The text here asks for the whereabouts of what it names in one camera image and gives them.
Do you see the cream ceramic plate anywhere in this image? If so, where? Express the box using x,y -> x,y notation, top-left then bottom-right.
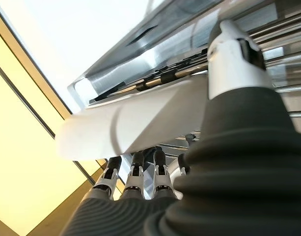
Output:
55,75 -> 210,161

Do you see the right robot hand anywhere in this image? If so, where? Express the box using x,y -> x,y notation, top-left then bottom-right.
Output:
59,19 -> 301,236

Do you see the black dish drying rack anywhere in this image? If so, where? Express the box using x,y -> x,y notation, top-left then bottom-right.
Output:
88,14 -> 301,148

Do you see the stainless steel sink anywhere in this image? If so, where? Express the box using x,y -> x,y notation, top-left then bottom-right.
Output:
66,0 -> 301,118

